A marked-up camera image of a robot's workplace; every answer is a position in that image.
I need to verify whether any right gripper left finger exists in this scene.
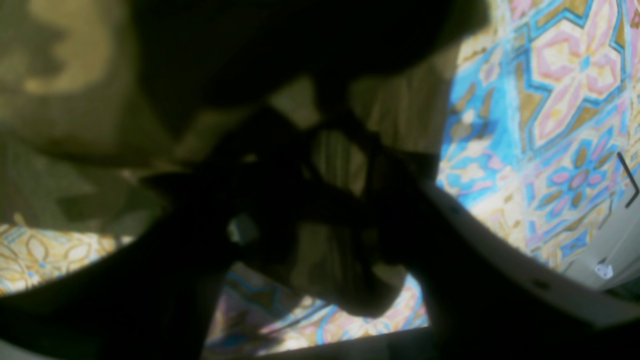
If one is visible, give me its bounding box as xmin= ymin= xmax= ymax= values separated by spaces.
xmin=0 ymin=107 xmax=311 ymax=360

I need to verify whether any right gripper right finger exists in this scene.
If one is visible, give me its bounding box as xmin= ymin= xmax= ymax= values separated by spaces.
xmin=310 ymin=120 xmax=639 ymax=360

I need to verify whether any camouflage T-shirt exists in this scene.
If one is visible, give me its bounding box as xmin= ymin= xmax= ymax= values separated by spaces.
xmin=1 ymin=0 xmax=490 ymax=317

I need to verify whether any patterned tile tablecloth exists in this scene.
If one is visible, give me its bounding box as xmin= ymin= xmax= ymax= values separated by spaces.
xmin=1 ymin=0 xmax=639 ymax=360

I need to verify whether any black hex key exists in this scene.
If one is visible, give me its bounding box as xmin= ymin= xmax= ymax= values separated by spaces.
xmin=616 ymin=152 xmax=640 ymax=210

